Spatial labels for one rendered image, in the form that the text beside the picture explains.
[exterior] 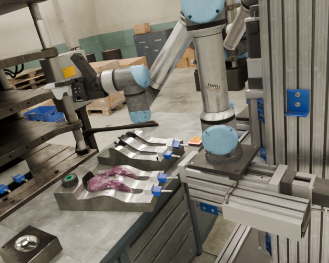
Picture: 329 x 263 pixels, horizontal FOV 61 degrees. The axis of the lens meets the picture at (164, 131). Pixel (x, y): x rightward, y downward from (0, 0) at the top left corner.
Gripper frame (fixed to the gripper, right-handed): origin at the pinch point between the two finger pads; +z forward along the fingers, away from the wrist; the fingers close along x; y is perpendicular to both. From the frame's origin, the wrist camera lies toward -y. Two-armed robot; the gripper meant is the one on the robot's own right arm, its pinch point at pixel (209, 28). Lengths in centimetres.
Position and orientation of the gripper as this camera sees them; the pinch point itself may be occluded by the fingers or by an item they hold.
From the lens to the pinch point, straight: 199.4
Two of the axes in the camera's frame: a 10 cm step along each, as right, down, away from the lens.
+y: 3.1, 8.5, 4.3
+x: 8.3, -4.6, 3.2
